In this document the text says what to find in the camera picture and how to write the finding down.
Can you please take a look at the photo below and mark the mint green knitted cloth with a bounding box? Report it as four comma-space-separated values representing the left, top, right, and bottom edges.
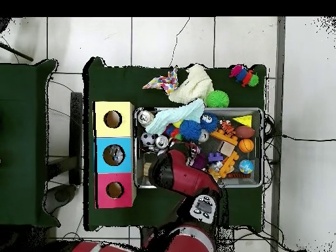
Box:
144, 98, 205, 135

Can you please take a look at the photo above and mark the blue spiky rubber ball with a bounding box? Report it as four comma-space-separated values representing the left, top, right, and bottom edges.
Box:
180, 119, 203, 142

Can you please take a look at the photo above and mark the colourful patterned cloth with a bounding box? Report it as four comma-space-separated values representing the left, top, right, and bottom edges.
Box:
142, 65, 180, 96

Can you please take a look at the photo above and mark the cream knitted cloth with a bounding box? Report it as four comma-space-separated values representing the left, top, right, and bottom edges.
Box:
167, 64, 215, 105

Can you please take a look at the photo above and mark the green spiky rubber ball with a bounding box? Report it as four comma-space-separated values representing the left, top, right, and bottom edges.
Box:
205, 90, 231, 109

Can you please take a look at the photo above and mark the multicoloured spiky caterpillar toy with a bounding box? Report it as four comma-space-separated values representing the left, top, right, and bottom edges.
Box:
229, 64, 261, 89

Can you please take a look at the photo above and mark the wooden box with three holes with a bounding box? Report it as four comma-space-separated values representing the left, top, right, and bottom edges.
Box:
93, 100, 137, 209

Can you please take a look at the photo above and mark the shallow clear mesh bin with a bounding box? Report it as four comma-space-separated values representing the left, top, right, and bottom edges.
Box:
133, 107, 264, 189

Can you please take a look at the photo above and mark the small open silver can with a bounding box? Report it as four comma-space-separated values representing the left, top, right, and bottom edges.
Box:
155, 135, 169, 150

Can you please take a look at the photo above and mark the black and white soccer ball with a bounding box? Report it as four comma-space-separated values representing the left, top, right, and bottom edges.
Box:
140, 131, 158, 148

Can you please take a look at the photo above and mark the crushed silver drink can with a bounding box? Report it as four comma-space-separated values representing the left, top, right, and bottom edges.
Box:
136, 110, 155, 127

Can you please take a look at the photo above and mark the blue fuzzy googly-eyed toy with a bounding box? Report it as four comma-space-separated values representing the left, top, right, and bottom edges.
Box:
199, 112, 219, 132

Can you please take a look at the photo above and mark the purple toy building block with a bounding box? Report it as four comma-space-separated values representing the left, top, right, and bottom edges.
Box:
207, 152, 225, 163

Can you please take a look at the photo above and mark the dark green table cloth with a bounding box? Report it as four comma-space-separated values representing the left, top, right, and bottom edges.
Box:
83, 56, 268, 232
0, 57, 60, 228

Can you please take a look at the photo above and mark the brown toy football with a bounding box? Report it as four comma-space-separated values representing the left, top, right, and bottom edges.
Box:
234, 125, 256, 140

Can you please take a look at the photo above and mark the small orange basketball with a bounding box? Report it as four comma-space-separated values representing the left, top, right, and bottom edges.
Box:
238, 138, 255, 154

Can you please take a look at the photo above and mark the blue globe ball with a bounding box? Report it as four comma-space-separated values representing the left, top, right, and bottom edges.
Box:
238, 159, 255, 175

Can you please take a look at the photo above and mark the black panel stand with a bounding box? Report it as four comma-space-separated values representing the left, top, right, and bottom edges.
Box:
70, 91, 84, 186

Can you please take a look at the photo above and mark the grey stand base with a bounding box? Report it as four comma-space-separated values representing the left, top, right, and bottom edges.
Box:
44, 183, 79, 215

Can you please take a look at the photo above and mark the black cable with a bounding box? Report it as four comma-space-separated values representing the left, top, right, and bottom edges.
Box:
280, 133, 336, 142

